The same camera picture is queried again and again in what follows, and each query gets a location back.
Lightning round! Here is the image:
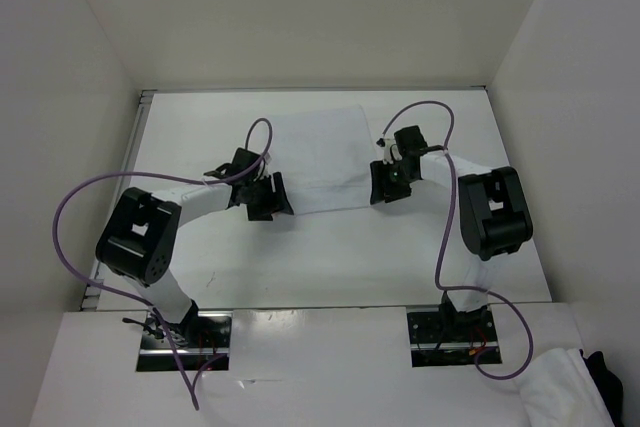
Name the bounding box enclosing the white cloth pile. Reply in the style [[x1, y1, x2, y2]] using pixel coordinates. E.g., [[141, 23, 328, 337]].
[[514, 348, 614, 427]]

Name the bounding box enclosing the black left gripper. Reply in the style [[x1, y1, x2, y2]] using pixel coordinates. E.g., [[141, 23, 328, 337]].
[[245, 172, 293, 221]]

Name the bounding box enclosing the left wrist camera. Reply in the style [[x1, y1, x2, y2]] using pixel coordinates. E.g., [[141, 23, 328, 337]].
[[259, 150, 271, 169]]

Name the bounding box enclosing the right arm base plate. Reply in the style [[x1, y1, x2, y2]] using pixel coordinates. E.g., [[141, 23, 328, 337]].
[[406, 305, 502, 368]]

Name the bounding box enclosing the black cloth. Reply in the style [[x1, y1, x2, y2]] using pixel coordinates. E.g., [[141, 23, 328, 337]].
[[584, 351, 624, 427]]

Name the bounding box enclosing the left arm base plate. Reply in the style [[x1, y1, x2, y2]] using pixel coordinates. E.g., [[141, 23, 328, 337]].
[[123, 311, 232, 373]]

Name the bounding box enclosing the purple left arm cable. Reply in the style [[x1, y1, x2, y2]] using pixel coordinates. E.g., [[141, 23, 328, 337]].
[[52, 118, 275, 411]]

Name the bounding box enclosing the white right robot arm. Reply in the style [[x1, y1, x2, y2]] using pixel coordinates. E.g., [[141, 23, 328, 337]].
[[370, 126, 533, 340]]

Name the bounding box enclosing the white skirt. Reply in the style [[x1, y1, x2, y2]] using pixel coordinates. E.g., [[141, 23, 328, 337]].
[[269, 106, 376, 216]]

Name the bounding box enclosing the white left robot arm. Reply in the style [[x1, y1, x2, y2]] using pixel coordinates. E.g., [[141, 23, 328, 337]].
[[95, 148, 294, 347]]

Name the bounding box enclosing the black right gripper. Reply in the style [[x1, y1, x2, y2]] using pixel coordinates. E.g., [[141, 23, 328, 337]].
[[370, 158, 418, 205]]

